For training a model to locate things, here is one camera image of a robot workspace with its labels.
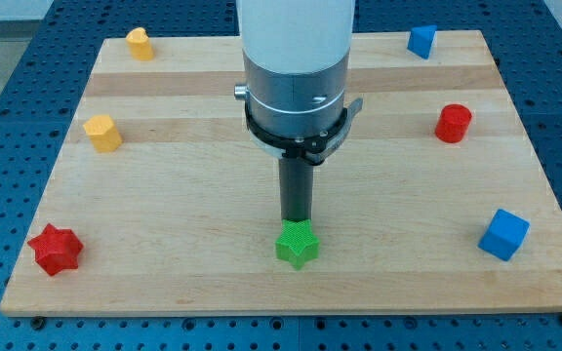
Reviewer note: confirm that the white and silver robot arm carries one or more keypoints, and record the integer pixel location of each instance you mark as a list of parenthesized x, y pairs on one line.
[(295, 58)]

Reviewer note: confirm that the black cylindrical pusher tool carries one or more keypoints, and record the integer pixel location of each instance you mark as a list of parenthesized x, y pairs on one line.
[(296, 185)]

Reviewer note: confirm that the green star block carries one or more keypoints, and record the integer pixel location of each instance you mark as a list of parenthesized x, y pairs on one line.
[(297, 244)]

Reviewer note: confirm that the wooden board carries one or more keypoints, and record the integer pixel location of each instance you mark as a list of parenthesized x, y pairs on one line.
[(182, 218)]

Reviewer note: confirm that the red cylinder block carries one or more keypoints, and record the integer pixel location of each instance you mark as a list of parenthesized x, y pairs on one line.
[(453, 123)]

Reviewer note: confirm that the yellow hexagon block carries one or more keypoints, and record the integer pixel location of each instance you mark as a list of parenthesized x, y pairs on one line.
[(103, 134)]

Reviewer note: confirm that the blue triangular prism block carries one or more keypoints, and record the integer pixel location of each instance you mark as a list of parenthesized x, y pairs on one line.
[(421, 40)]

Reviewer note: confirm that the yellow heart block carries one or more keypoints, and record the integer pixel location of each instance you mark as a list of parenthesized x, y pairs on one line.
[(139, 44)]

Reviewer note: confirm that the blue cube block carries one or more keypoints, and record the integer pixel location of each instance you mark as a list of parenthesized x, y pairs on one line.
[(504, 235)]

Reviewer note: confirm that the red star block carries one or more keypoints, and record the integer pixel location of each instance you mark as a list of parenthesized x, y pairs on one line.
[(56, 249)]

